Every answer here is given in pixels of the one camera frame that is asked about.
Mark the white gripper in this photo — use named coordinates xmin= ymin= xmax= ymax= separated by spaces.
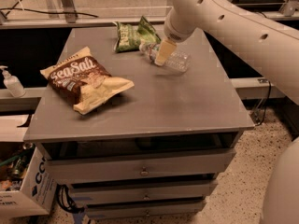
xmin=154 ymin=7 xmax=201 ymax=66

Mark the clear plastic water bottle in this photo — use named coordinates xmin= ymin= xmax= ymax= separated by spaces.
xmin=139 ymin=43 xmax=191 ymax=74

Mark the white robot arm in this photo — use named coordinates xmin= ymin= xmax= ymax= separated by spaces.
xmin=164 ymin=0 xmax=299 ymax=224

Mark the white pump bottle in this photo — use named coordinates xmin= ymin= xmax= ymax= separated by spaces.
xmin=0 ymin=65 xmax=25 ymax=97

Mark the green chip bag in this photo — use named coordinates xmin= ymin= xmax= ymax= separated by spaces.
xmin=114 ymin=16 xmax=161 ymax=53

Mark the sea salt chip bag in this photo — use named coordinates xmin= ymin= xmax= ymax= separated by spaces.
xmin=40 ymin=47 xmax=134 ymax=115

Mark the grey drawer cabinet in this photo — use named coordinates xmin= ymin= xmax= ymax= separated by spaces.
xmin=25 ymin=27 xmax=252 ymax=219

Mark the white cardboard box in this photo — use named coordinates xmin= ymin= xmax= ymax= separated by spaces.
xmin=0 ymin=114 xmax=58 ymax=219

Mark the metal frame rail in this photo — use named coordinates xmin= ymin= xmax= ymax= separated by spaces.
xmin=0 ymin=7 xmax=169 ymax=29

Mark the black floor cable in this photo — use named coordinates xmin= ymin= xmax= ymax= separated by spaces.
xmin=0 ymin=7 xmax=99 ymax=19

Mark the black cable bundle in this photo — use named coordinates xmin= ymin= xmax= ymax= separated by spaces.
xmin=55 ymin=184 xmax=86 ymax=215

